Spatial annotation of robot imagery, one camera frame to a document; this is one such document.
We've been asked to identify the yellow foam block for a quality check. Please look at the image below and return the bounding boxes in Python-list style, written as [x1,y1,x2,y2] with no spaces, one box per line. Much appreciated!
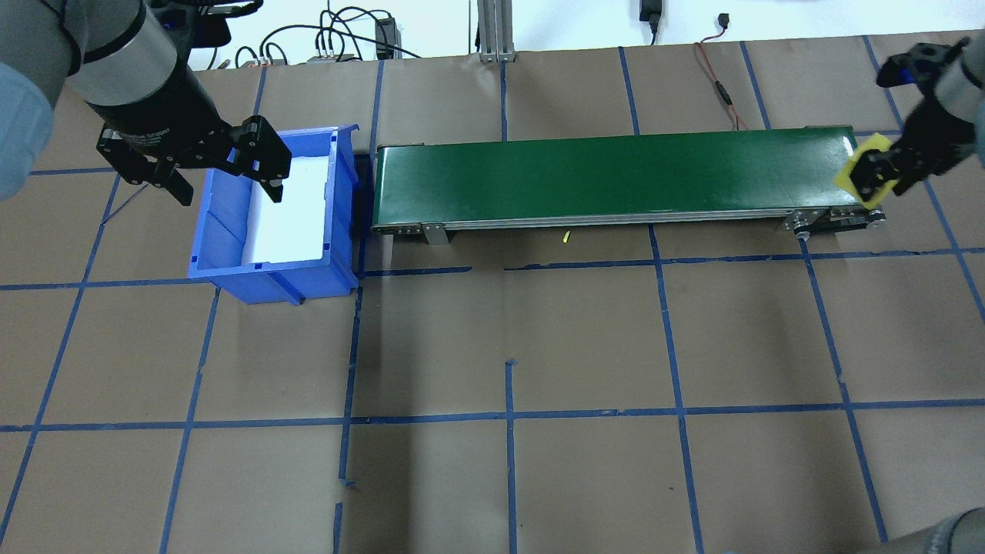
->
[834,132,903,207]

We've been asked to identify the white foam pad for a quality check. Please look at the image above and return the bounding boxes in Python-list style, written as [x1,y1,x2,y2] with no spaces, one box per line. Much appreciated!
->
[242,154,333,266]

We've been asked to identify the blue plastic storage bin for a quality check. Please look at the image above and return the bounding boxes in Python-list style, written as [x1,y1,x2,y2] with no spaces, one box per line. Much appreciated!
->
[189,123,361,306]

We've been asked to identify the black power adapter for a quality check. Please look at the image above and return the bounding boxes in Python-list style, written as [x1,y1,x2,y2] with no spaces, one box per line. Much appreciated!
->
[374,15,402,59]

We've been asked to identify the green conveyor belt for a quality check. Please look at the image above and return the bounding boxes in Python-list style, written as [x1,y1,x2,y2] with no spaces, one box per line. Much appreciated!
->
[371,125,887,245]

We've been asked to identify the black power plug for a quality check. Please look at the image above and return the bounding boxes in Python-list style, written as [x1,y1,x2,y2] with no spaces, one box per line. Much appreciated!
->
[637,0,666,45]

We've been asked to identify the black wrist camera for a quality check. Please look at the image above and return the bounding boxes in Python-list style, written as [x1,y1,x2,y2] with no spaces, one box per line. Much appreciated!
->
[876,37,972,89]
[150,0,264,51]

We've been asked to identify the thin red cable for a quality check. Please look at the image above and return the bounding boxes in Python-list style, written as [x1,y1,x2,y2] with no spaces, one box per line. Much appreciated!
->
[694,31,750,133]

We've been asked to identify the aluminium profile post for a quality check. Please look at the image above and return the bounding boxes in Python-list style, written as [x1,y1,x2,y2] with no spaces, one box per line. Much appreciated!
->
[476,0,518,64]

